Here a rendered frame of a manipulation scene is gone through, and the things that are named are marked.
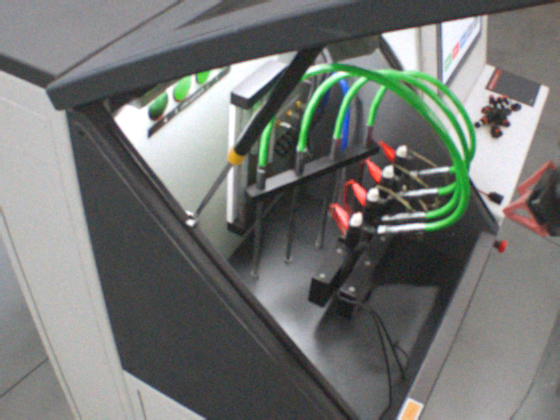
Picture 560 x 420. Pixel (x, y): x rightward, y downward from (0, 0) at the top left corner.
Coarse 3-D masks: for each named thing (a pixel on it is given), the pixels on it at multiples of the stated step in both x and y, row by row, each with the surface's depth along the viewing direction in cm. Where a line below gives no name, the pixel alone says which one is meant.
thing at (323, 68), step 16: (336, 64) 93; (304, 80) 98; (384, 80) 90; (400, 96) 90; (448, 144) 91; (464, 176) 93; (464, 192) 94; (464, 208) 96; (432, 224) 102; (448, 224) 100
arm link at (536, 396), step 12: (552, 336) 52; (552, 348) 50; (540, 360) 51; (552, 360) 49; (540, 372) 49; (552, 372) 47; (540, 384) 47; (552, 384) 46; (528, 396) 47; (540, 396) 46; (552, 396) 45; (528, 408) 45; (540, 408) 44; (552, 408) 44
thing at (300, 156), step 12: (324, 84) 106; (312, 108) 111; (300, 132) 116; (300, 144) 118; (300, 156) 119; (300, 168) 122; (456, 168) 102; (456, 180) 104; (456, 192) 105; (456, 204) 107; (384, 216) 118; (396, 216) 117; (408, 216) 115; (420, 216) 113; (432, 216) 112
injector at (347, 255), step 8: (352, 224) 111; (360, 224) 111; (352, 232) 112; (360, 232) 113; (344, 240) 115; (352, 240) 114; (344, 248) 116; (352, 248) 115; (360, 248) 115; (368, 248) 114; (344, 256) 118; (352, 256) 118; (344, 264) 119; (344, 272) 121; (344, 280) 122; (336, 288) 125
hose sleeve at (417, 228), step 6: (390, 228) 108; (396, 228) 107; (402, 228) 106; (408, 228) 105; (414, 228) 105; (420, 228) 104; (390, 234) 108; (396, 234) 107; (402, 234) 107; (408, 234) 106
